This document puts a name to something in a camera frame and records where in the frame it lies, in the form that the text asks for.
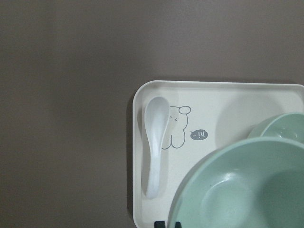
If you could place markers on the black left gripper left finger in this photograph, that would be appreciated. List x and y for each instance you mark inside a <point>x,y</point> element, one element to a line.
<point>159,225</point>

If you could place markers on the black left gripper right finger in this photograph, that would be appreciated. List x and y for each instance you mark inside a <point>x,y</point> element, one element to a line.
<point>177,225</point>

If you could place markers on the large green bowl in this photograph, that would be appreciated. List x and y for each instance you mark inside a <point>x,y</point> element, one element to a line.
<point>254,183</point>

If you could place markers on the cream tray with bear drawing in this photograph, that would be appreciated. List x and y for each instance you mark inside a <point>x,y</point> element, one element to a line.
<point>205,116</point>

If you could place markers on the white plastic spoon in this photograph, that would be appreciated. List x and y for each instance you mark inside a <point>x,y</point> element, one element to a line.
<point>156,118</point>

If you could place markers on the small green bowl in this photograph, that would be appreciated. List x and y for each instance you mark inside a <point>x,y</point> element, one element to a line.
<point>289,125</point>

